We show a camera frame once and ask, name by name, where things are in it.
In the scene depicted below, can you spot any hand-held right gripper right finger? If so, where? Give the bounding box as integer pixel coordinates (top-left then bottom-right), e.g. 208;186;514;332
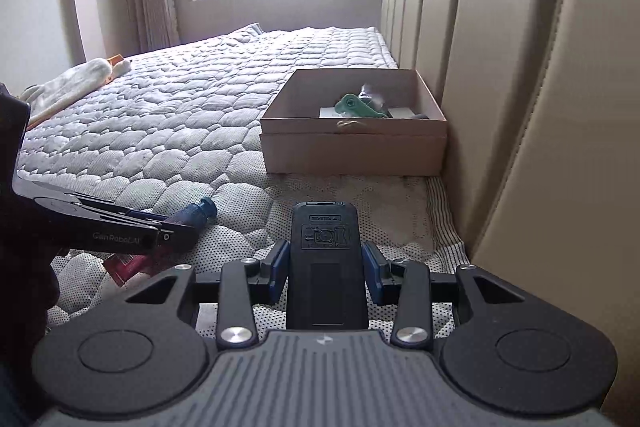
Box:
361;239;532;349

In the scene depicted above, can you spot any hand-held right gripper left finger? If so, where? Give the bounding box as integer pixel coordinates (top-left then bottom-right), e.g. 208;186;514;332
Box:
125;239;291;349

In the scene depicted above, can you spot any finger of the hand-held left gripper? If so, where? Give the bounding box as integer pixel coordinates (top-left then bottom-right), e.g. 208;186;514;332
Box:
35;198;199;254
16;171;169;224

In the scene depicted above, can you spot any black remote control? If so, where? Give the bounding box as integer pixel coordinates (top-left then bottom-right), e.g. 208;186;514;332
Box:
286;202;370;331

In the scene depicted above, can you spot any blue capped bottle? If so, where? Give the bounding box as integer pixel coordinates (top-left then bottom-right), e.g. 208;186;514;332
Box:
162;196;219;231

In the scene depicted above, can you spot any pale cardboard box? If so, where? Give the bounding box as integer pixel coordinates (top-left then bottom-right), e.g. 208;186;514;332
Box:
259;68;448;176

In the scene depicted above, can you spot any green plastic clip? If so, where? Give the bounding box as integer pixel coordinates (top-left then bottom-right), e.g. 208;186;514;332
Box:
334;93;394;120

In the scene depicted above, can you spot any red packet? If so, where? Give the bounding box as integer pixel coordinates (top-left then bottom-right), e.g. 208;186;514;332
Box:
102;251;166;286

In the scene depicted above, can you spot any white fluffy towel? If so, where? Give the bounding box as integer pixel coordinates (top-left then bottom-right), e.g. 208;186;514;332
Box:
20;58;114;130

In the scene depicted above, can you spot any grey quilted mattress pad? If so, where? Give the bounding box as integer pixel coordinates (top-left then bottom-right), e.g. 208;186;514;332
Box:
17;26;468;329

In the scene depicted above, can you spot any white and orange plush toy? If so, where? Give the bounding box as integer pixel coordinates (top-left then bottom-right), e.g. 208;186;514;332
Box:
106;53;133;82

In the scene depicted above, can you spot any blue item in plastic bag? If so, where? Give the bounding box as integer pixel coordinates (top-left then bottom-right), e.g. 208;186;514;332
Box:
357;82;389;108

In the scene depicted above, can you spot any beige padded headboard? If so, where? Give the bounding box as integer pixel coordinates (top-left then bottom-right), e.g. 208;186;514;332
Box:
380;0;640;414

